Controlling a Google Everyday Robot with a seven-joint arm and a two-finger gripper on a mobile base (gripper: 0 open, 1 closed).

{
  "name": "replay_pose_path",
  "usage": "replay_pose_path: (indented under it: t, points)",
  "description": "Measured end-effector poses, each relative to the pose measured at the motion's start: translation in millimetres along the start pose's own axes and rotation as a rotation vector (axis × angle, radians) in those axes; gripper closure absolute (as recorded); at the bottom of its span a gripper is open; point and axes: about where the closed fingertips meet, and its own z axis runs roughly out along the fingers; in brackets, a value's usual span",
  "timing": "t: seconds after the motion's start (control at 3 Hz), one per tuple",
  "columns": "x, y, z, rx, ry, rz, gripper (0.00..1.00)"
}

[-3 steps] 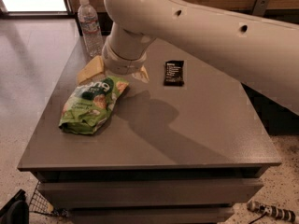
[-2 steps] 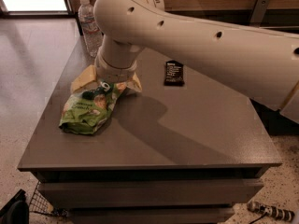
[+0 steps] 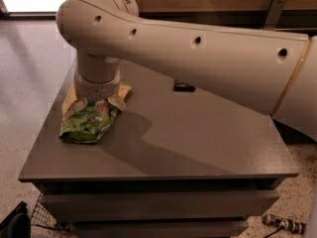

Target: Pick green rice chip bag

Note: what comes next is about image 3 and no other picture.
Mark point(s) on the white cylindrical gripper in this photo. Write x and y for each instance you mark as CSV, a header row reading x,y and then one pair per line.
x,y
96,89

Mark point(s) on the green rice chip bag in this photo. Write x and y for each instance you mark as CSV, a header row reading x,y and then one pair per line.
x,y
88,125

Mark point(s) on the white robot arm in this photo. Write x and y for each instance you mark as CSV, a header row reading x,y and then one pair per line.
x,y
273,73

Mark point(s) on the black snack bar wrapper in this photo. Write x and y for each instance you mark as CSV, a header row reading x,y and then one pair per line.
x,y
183,86

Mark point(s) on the grey drawer cabinet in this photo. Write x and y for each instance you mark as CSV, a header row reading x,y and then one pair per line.
x,y
173,165

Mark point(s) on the black object floor corner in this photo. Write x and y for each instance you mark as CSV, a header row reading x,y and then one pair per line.
x,y
17,224

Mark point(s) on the black white power strip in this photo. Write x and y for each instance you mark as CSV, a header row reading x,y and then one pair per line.
x,y
283,223

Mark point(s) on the black wire basket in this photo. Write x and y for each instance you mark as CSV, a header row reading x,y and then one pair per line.
x,y
40,217

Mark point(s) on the right metal wall bracket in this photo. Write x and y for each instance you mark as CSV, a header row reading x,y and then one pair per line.
x,y
273,14

